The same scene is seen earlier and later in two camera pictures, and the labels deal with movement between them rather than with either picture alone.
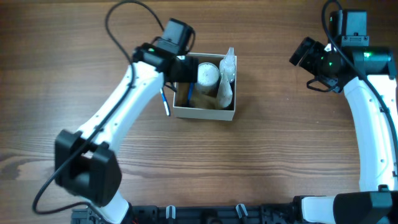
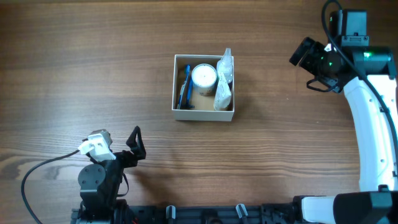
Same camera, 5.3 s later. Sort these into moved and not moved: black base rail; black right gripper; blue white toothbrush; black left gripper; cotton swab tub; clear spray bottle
Moved: blue white toothbrush; black left gripper; clear spray bottle
Not moved: cotton swab tub; black right gripper; black base rail
